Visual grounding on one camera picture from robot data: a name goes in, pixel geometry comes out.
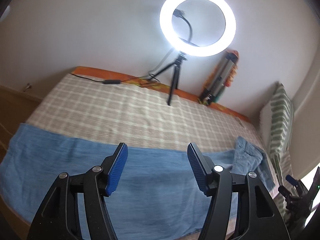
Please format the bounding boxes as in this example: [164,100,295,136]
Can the blue denim jeans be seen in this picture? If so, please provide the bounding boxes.
[0,124,276,240]

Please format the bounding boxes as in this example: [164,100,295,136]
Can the green leaf pattern pillow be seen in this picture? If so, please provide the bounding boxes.
[259,83,295,194]

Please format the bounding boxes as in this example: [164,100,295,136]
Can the folded silver tripod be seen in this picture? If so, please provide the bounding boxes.
[199,51,238,106]

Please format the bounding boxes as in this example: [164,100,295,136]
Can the orange floral cloth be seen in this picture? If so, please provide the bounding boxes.
[198,49,240,107]

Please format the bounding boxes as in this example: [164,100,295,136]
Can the plaid bed cover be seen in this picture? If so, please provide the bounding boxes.
[24,73,288,240]

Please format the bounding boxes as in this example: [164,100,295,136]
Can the orange floral mattress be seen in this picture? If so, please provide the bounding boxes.
[71,66,251,122]

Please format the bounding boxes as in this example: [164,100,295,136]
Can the black mini tripod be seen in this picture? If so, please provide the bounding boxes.
[147,52,187,106]

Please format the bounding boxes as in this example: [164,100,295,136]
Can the phone holder gooseneck clamp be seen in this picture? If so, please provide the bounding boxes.
[172,9,199,48]

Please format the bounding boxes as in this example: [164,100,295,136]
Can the black ring light cable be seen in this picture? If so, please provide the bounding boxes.
[69,48,176,87]

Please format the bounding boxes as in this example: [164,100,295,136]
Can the white ring light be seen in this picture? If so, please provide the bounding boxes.
[159,0,236,57]

